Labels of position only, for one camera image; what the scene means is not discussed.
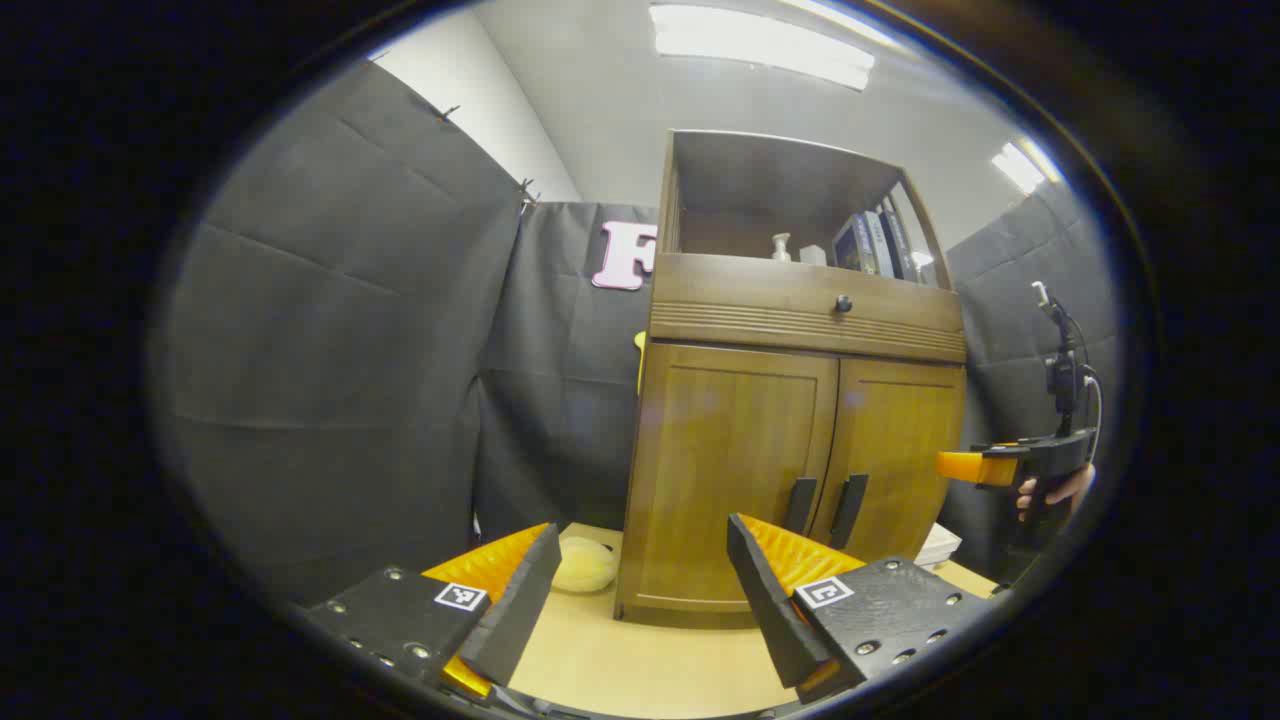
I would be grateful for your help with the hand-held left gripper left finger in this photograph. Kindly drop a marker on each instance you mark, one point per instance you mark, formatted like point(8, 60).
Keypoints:
point(520, 610)

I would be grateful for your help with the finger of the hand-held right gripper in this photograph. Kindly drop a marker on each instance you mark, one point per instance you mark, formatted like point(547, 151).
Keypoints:
point(975, 467)

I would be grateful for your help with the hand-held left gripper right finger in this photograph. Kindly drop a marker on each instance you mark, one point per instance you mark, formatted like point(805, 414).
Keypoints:
point(765, 600)

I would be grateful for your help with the wooden cabinet door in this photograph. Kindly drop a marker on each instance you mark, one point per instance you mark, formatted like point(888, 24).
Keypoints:
point(900, 440)
point(720, 460)

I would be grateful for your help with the brown wooden shoe cabinet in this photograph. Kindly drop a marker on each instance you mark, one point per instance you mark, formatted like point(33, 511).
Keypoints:
point(720, 290)

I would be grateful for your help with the thick white book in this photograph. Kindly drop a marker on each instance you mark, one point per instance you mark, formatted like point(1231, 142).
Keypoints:
point(942, 538)

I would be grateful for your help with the pale yellow soft cushion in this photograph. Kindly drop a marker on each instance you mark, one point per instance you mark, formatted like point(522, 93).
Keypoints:
point(585, 565)

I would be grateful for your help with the thin white book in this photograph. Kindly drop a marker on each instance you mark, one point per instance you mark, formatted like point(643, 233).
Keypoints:
point(932, 560)

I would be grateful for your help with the wooden drawer with black knob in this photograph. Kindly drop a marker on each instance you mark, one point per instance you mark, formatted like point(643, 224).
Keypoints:
point(780, 305)

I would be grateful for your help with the small white box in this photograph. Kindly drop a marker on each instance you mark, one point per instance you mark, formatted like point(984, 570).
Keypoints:
point(813, 256)

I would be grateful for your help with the small ceiling light panel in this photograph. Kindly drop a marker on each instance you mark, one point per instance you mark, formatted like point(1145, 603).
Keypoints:
point(1022, 168)

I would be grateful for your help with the white pump bottle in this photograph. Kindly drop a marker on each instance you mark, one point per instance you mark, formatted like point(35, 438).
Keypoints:
point(781, 250)

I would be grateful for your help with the black backdrop cloth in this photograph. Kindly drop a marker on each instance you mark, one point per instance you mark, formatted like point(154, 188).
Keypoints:
point(340, 330)

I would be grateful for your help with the long ceiling light panel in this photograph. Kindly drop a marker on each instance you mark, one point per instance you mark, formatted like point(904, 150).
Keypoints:
point(760, 45)

